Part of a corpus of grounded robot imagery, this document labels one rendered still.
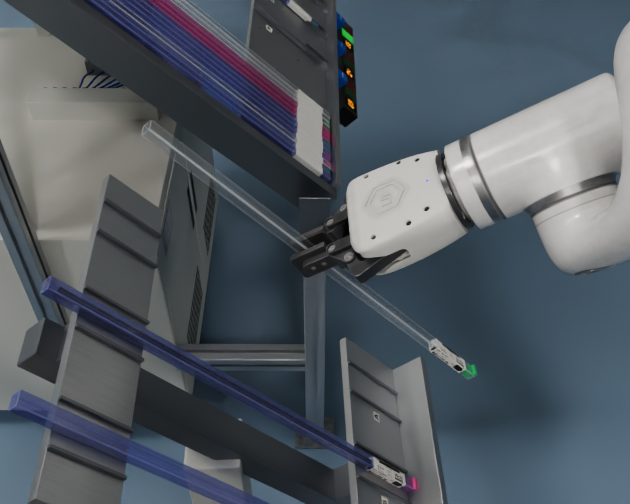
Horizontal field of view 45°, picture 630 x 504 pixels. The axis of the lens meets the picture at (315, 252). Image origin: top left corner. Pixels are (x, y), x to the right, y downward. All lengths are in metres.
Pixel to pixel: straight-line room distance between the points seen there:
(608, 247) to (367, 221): 0.21
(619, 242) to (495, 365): 1.36
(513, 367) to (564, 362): 0.13
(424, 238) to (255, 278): 1.43
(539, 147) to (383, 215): 0.15
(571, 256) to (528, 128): 0.11
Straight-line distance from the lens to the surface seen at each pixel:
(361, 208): 0.72
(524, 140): 0.68
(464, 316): 2.05
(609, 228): 0.62
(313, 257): 0.75
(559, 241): 0.67
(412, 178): 0.72
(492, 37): 3.12
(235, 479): 0.85
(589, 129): 0.67
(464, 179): 0.68
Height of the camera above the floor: 1.57
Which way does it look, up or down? 47 degrees down
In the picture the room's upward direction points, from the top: straight up
